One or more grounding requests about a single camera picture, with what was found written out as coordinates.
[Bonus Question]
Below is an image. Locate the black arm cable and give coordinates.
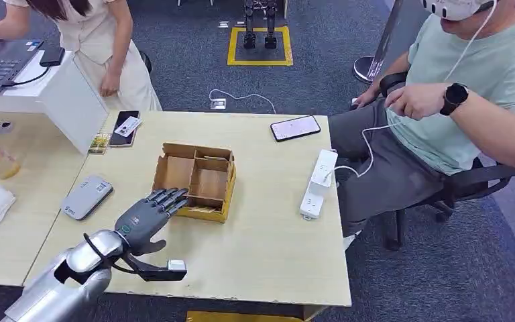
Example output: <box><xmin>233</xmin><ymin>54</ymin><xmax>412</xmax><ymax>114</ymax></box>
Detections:
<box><xmin>82</xmin><ymin>233</ymin><xmax>136</xmax><ymax>274</ymax></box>

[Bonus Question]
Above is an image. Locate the white VR headset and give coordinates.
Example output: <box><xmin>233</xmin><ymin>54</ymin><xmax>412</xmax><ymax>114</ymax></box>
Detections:
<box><xmin>420</xmin><ymin>0</ymin><xmax>496</xmax><ymax>21</ymax></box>

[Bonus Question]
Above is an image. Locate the white power strip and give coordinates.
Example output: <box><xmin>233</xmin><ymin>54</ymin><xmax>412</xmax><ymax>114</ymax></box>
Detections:
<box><xmin>299</xmin><ymin>149</ymin><xmax>339</xmax><ymax>221</ymax></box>

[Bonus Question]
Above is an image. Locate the black laptop cable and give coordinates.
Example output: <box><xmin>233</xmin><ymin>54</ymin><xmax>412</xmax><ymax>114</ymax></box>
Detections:
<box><xmin>0</xmin><ymin>66</ymin><xmax>50</xmax><ymax>87</ymax></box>

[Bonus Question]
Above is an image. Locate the standing person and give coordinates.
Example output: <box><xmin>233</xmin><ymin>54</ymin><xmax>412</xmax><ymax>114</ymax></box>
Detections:
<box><xmin>0</xmin><ymin>0</ymin><xmax>163</xmax><ymax>112</ymax></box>

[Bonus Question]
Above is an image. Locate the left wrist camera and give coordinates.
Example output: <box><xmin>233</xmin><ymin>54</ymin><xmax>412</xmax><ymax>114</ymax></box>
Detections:
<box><xmin>121</xmin><ymin>253</ymin><xmax>188</xmax><ymax>282</ymax></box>

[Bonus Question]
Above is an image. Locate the chrome stanchion post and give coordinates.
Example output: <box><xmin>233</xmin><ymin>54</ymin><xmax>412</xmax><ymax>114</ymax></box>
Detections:
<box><xmin>353</xmin><ymin>0</ymin><xmax>405</xmax><ymax>85</ymax></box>

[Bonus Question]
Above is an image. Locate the black phone with dark screen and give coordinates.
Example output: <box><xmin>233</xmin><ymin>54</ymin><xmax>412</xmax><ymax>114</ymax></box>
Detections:
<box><xmin>108</xmin><ymin>110</ymin><xmax>141</xmax><ymax>148</ymax></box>

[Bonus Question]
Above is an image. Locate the seated person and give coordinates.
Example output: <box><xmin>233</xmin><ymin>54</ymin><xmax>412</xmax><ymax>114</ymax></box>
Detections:
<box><xmin>328</xmin><ymin>0</ymin><xmax>515</xmax><ymax>251</ymax></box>

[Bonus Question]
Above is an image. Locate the grey power bank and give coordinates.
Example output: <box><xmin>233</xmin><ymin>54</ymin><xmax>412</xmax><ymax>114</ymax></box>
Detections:
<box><xmin>61</xmin><ymin>174</ymin><xmax>115</xmax><ymax>222</ymax></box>

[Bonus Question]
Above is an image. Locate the wooden compartment box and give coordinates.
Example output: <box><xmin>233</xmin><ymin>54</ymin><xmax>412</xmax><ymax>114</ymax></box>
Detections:
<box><xmin>152</xmin><ymin>142</ymin><xmax>237</xmax><ymax>224</ymax></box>

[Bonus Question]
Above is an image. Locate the white headset cable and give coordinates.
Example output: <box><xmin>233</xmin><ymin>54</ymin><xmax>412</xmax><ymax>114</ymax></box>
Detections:
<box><xmin>324</xmin><ymin>0</ymin><xmax>499</xmax><ymax>183</ymax></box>

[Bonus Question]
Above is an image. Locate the black smartwatch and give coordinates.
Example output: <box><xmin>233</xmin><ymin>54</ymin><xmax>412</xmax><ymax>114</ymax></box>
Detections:
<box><xmin>439</xmin><ymin>83</ymin><xmax>470</xmax><ymax>117</ymax></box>

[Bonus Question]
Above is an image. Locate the black power adapter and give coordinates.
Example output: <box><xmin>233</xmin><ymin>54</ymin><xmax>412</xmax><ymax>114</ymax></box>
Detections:
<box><xmin>40</xmin><ymin>46</ymin><xmax>66</xmax><ymax>68</ymax></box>

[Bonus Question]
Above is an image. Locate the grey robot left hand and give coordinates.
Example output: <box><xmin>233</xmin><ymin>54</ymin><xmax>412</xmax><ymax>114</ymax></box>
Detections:
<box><xmin>113</xmin><ymin>187</ymin><xmax>190</xmax><ymax>258</ymax></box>

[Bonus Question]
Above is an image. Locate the white floor cable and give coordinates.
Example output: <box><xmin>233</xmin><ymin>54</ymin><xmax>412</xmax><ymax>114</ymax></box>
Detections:
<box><xmin>209</xmin><ymin>89</ymin><xmax>278</xmax><ymax>115</ymax></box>

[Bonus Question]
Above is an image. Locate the black office chair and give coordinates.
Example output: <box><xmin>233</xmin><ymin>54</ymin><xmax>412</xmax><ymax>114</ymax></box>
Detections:
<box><xmin>380</xmin><ymin>70</ymin><xmax>515</xmax><ymax>252</ymax></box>

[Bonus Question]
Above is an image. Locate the yellow floor tape strip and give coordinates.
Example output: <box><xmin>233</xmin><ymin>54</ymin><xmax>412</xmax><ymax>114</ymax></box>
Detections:
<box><xmin>186</xmin><ymin>310</ymin><xmax>305</xmax><ymax>322</ymax></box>

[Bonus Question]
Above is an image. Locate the white card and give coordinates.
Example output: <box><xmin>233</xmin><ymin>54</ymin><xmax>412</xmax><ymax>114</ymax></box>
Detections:
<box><xmin>113</xmin><ymin>116</ymin><xmax>144</xmax><ymax>138</ymax></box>

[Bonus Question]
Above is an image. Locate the black phone with lit screen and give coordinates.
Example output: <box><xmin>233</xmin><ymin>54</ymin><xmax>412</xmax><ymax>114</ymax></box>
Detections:
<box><xmin>270</xmin><ymin>115</ymin><xmax>322</xmax><ymax>143</ymax></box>

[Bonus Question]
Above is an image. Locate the black robot leg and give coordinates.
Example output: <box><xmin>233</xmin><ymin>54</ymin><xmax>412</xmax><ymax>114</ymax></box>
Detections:
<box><xmin>243</xmin><ymin>0</ymin><xmax>258</xmax><ymax>50</ymax></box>
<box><xmin>264</xmin><ymin>0</ymin><xmax>278</xmax><ymax>50</ymax></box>

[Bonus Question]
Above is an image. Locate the white desk riser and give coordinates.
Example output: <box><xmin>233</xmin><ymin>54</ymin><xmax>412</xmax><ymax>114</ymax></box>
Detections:
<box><xmin>0</xmin><ymin>50</ymin><xmax>109</xmax><ymax>156</ymax></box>

